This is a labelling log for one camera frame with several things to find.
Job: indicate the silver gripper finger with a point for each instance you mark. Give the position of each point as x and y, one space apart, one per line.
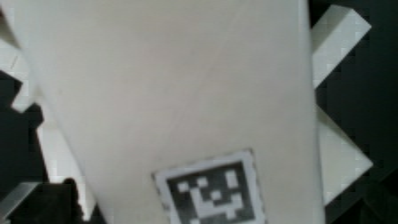
41 203

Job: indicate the white cabinet body box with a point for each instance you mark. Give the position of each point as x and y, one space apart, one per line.
336 31

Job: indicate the small white cabinet top box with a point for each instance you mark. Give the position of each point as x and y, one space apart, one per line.
172 78

